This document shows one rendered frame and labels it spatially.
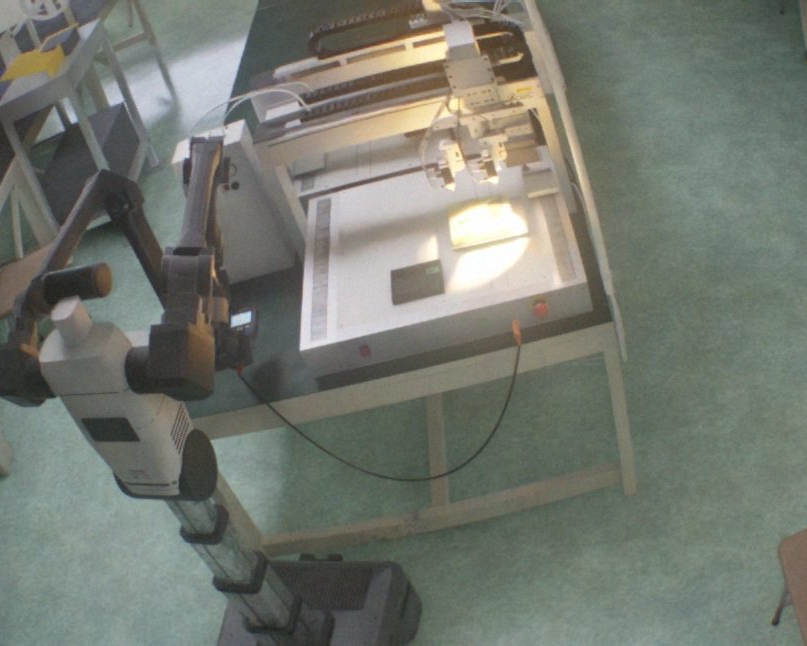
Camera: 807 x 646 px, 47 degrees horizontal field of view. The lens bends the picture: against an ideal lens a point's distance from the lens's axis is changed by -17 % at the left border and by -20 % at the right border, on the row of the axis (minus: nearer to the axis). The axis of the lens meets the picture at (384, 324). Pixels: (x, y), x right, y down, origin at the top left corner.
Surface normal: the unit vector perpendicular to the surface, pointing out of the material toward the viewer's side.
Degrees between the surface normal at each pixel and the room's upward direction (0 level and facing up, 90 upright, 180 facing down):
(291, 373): 0
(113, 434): 90
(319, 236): 0
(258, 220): 90
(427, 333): 90
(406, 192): 0
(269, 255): 90
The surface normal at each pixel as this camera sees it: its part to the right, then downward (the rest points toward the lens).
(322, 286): -0.29, -0.72
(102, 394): -0.17, 0.69
